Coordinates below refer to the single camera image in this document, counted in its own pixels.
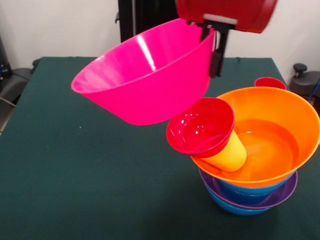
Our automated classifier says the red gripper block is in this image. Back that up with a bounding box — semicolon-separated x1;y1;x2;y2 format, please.
174;0;279;79

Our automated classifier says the large pink plastic bowl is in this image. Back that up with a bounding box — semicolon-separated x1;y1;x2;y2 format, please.
70;18;216;126

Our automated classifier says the small red plastic bowl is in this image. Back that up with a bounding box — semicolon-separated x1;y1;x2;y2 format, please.
165;97;236;159

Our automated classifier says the large orange plastic bowl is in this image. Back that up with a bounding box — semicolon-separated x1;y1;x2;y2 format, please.
190;86;320;188

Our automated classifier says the yellow plastic cup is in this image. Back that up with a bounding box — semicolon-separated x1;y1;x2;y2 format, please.
199;129;248;173

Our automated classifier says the small teal blue bowl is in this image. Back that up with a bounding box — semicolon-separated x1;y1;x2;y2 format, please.
221;186;276;205

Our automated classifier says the purple plastic bowl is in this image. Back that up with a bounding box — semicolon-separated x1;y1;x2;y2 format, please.
198;167;299;210

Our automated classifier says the black computer tower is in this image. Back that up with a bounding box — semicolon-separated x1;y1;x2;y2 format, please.
0;34;13;81

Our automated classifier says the red plastic cup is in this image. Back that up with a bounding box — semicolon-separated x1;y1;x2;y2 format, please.
254;76;287;90

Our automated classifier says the dark green tablecloth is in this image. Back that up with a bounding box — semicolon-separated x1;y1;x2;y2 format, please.
0;56;320;240

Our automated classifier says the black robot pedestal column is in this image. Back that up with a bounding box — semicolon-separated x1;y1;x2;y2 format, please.
114;0;182;44

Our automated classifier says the blue cable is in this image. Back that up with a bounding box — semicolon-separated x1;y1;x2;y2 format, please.
307;77;320;106

